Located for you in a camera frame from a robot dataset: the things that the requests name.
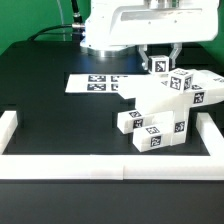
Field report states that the white obstacle wall bar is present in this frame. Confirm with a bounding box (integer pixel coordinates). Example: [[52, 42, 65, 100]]
[[0, 155, 224, 180]]

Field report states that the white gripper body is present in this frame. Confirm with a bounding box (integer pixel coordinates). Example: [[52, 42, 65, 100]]
[[85, 0, 220, 46]]

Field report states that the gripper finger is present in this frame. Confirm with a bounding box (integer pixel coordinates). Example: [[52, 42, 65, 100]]
[[138, 45, 149, 70], [169, 43, 182, 67]]

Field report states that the white wall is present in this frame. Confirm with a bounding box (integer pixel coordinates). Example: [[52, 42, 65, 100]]
[[196, 113, 224, 157], [0, 111, 18, 155]]

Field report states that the white marker cube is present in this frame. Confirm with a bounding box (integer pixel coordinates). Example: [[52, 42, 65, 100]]
[[167, 68, 193, 93], [148, 55, 169, 74]]

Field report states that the black cable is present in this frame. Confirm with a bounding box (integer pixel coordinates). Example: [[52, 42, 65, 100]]
[[27, 0, 88, 42]]

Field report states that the white marker sheet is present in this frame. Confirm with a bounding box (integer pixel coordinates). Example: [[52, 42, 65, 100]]
[[65, 74, 126, 93]]

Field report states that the white left side wall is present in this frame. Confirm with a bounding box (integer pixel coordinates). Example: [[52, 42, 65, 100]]
[[0, 111, 18, 155]]

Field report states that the white chair seat piece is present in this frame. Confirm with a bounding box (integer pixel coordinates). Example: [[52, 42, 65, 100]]
[[150, 107, 189, 147]]

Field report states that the white chair back frame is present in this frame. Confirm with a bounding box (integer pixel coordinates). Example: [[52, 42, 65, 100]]
[[118, 69, 224, 115]]

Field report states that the white right side wall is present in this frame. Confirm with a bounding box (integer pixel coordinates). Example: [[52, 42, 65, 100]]
[[196, 113, 224, 157]]

